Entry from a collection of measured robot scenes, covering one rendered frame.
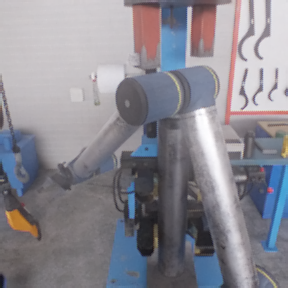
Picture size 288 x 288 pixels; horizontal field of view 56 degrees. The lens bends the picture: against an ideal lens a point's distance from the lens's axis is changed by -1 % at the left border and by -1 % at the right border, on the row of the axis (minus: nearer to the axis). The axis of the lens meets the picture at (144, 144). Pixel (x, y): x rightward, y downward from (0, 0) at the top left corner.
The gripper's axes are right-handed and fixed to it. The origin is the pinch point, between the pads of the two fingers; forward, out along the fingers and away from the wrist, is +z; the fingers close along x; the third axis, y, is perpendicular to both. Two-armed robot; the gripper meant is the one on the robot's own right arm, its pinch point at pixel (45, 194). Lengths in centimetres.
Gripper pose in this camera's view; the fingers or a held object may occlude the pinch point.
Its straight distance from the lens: 160.9
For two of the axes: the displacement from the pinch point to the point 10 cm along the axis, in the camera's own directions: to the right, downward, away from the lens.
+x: -6.9, -2.8, 6.7
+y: 2.8, 7.5, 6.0
